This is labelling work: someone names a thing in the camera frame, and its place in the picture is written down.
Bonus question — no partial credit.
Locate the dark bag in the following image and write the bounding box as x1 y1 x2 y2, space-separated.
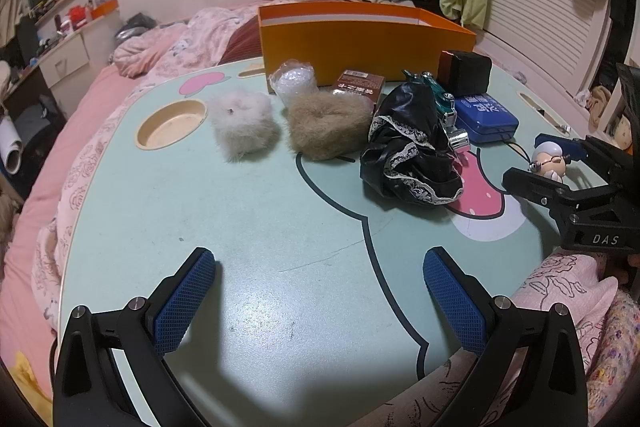
15 102 66 158

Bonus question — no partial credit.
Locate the pink floral blanket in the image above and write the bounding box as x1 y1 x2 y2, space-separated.
30 0 621 427

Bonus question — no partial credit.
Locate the yellow cloth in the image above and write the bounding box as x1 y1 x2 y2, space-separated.
10 352 53 427

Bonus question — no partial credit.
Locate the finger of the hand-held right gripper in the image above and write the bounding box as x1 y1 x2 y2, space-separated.
535 133 640 195
502 167 626 220

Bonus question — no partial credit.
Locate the white nightstand drawer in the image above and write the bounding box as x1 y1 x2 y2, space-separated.
39 32 93 90

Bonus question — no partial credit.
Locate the white-haired figurine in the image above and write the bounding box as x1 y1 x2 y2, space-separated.
530 141 571 185

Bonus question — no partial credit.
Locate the small black box red print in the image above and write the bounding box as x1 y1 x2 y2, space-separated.
439 49 493 98

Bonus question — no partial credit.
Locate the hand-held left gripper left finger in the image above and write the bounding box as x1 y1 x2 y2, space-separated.
52 247 218 427

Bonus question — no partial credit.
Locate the clear plastic packet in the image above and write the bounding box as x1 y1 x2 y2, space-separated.
270 62 318 108

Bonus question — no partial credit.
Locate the white louvered door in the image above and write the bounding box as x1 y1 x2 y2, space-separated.
480 0 616 108

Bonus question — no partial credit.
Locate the beige fur scrunchie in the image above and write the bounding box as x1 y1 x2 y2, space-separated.
285 89 373 160

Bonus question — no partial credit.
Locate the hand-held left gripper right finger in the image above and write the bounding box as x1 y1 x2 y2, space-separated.
422 246 588 427

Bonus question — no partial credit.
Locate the orange cardboard box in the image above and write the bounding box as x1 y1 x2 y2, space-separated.
257 2 478 90

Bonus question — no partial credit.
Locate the white boot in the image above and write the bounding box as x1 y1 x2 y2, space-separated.
0 116 23 172

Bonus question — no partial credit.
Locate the orange shelf box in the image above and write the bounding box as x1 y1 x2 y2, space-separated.
91 0 120 20

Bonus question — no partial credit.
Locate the white fur scrunchie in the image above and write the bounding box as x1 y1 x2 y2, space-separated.
207 89 281 162

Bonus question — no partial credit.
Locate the grey bag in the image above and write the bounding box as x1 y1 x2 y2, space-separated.
116 13 161 45

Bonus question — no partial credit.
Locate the blue tin case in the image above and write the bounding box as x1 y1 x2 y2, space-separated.
452 94 520 144

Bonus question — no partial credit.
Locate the black lace cloth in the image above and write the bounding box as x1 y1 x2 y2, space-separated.
360 82 466 208

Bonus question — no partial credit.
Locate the black monitor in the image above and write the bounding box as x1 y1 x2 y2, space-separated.
15 16 38 62

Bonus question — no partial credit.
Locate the knitted floral cloth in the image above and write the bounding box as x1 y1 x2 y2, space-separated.
585 292 640 427

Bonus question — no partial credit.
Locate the brown card box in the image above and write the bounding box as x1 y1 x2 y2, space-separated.
330 69 387 108

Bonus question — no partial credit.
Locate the beige plush toy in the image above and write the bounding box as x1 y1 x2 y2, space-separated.
587 84 631 148

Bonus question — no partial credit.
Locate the red container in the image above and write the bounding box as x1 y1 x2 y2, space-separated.
67 5 91 30

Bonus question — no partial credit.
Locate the green toy car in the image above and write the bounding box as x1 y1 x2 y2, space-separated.
402 69 471 152

